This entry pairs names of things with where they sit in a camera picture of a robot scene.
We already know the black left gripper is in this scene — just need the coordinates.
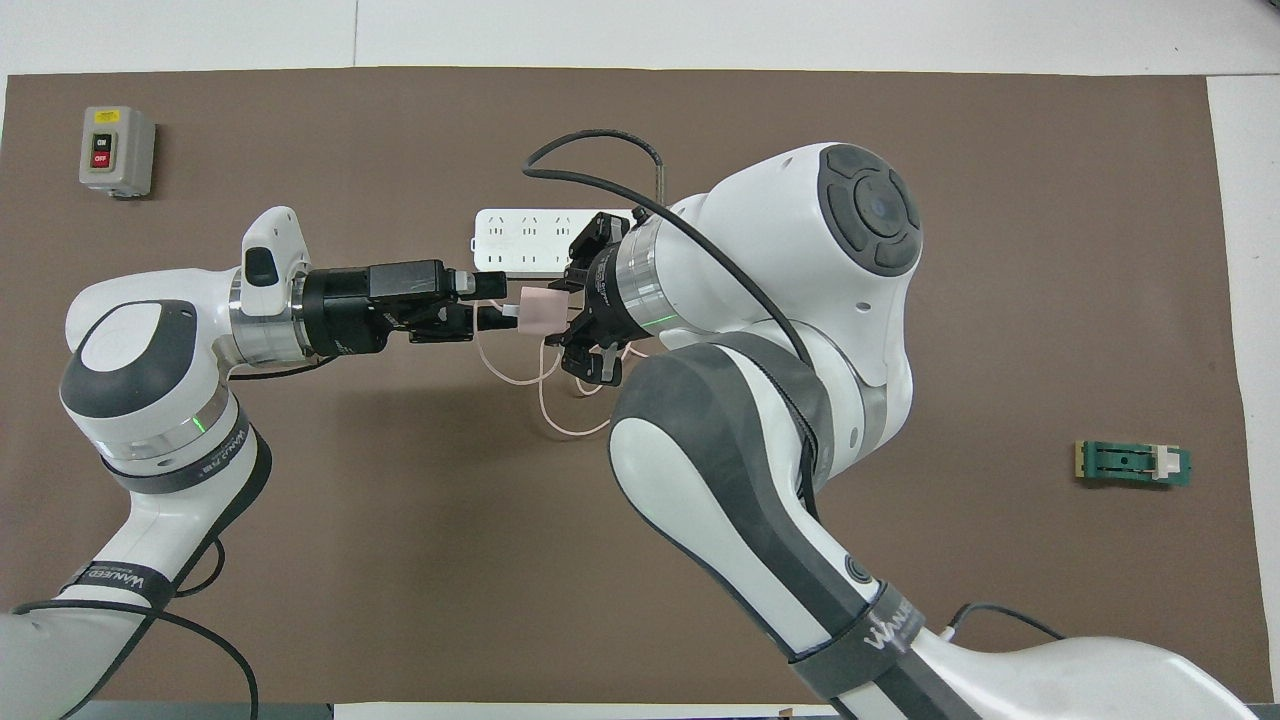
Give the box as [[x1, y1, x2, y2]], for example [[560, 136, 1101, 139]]
[[300, 258, 473, 358]]

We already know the pink charger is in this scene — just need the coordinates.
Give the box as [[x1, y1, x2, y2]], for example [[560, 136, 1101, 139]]
[[517, 287, 568, 337]]

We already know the brown table mat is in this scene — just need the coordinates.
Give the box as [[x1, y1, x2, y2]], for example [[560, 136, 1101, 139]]
[[0, 67, 1266, 704]]

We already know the white power strip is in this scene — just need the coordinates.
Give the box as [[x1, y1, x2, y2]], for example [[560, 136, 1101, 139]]
[[473, 208, 633, 278]]

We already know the pink charging cable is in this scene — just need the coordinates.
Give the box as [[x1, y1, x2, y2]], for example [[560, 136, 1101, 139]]
[[472, 325, 614, 439]]

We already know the grey on-off switch box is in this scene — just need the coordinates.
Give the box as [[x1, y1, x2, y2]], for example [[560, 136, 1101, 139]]
[[79, 106, 158, 200]]

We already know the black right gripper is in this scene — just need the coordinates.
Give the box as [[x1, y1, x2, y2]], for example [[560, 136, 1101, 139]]
[[455, 212, 651, 386]]

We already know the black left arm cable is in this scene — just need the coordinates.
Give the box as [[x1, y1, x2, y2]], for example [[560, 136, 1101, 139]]
[[10, 355, 341, 720]]

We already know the green knife switch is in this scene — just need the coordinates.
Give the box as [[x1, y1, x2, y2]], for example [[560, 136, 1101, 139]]
[[1074, 440, 1193, 490]]

